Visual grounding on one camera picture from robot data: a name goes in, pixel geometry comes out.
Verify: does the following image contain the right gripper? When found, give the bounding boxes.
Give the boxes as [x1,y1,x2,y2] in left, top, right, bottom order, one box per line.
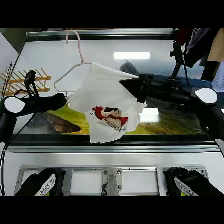
[119,75,148,104]

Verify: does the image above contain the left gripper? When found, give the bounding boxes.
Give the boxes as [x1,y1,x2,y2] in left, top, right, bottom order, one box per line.
[43,92,69,110]

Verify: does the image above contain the white T-shirt with red print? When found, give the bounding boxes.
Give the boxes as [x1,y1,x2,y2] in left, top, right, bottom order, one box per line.
[67,61,148,145]

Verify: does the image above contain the pink clothes hanger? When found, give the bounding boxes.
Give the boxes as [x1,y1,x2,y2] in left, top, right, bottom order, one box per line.
[52,29,95,98]

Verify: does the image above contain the heap of clothes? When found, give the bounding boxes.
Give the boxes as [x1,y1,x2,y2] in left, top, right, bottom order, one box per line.
[173,27,224,94]

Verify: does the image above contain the wooden rack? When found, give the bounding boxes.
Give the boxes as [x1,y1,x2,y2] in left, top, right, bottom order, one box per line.
[0,61,53,98]

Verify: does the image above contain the black tripod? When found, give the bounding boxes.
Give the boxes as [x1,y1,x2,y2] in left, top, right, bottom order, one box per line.
[168,39,191,89]

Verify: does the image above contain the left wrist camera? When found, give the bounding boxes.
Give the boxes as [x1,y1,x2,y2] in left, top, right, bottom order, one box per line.
[22,69,40,98]

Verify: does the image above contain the black cable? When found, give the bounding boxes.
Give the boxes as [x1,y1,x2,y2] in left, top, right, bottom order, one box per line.
[0,111,36,196]

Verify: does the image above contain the silver frame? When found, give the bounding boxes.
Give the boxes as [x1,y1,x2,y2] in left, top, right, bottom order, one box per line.
[2,28,224,197]

